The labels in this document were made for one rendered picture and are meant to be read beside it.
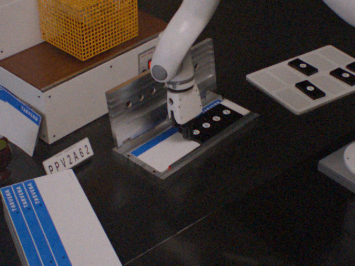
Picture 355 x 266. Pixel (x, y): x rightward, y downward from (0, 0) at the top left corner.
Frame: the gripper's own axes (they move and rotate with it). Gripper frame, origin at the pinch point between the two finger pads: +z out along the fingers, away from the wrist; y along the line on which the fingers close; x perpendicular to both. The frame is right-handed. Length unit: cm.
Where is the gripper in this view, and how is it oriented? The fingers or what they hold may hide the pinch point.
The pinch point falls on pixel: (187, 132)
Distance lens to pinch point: 202.8
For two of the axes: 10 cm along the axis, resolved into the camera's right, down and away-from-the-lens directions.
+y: 6.8, -4.2, 6.0
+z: 1.4, 8.7, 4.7
